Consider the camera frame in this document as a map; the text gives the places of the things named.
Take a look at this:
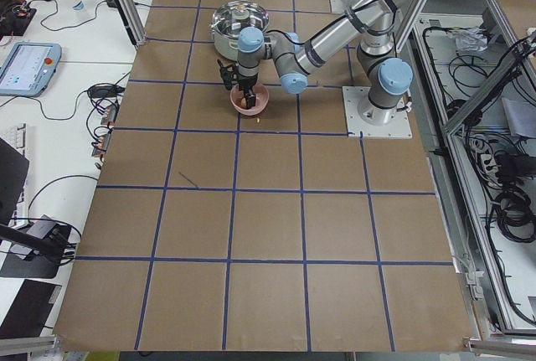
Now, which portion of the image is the white electric cooking pot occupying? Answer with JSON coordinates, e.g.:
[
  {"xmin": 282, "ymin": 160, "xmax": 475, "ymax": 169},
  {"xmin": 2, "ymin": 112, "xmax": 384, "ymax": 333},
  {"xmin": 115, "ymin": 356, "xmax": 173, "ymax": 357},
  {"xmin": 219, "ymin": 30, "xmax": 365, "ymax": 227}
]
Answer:
[{"xmin": 209, "ymin": 0, "xmax": 271, "ymax": 63}]

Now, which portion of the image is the glass pot lid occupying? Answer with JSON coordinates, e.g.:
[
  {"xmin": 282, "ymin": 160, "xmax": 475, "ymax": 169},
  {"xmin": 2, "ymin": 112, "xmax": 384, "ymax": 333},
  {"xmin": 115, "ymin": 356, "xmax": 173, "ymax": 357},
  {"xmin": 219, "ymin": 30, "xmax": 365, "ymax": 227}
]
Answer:
[{"xmin": 210, "ymin": 0, "xmax": 270, "ymax": 39}]

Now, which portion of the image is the pink bowl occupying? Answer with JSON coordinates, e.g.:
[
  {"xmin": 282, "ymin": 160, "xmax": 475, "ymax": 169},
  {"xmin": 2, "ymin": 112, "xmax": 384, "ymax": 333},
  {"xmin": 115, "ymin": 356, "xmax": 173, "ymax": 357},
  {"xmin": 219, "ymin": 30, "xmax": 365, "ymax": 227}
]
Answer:
[{"xmin": 229, "ymin": 83, "xmax": 269, "ymax": 116}]

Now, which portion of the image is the black power adapter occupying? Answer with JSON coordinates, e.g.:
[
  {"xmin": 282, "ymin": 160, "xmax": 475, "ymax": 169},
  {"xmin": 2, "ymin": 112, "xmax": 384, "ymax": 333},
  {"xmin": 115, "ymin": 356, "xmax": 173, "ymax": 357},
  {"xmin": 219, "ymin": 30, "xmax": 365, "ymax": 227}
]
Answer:
[{"xmin": 88, "ymin": 84, "xmax": 125, "ymax": 99}]

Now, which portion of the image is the paper cup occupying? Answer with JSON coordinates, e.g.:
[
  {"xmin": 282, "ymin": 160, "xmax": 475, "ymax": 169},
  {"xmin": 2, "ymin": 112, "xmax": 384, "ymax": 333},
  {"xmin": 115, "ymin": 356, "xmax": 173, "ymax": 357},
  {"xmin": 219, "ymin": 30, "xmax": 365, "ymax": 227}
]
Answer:
[{"xmin": 68, "ymin": 0, "xmax": 85, "ymax": 12}]

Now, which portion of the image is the teach pendant tablet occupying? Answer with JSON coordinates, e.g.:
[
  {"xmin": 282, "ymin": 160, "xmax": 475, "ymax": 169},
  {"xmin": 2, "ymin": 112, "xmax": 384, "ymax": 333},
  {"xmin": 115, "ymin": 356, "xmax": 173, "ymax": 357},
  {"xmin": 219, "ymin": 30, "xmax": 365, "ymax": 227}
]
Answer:
[{"xmin": 1, "ymin": 42, "xmax": 62, "ymax": 97}]

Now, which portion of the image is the crumpled white paper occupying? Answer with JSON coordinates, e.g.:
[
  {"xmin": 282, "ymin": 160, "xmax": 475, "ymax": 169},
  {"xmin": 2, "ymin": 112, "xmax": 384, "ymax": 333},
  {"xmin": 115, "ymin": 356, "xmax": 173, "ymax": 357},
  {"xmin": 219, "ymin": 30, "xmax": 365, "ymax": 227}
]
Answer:
[{"xmin": 451, "ymin": 27, "xmax": 488, "ymax": 52}]

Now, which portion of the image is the white keyboard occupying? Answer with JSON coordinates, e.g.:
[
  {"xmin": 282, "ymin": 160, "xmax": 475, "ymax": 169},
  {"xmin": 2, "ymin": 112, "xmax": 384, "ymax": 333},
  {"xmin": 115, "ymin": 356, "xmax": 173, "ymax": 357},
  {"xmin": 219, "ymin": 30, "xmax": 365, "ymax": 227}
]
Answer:
[{"xmin": 1, "ymin": 123, "xmax": 28, "ymax": 157}]

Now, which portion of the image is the black cable bundle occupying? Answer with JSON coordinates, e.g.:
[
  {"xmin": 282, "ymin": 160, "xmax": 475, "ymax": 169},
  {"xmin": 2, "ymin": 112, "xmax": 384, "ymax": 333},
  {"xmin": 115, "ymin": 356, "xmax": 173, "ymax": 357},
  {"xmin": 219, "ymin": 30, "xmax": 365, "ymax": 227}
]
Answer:
[{"xmin": 485, "ymin": 188, "xmax": 536, "ymax": 245}]

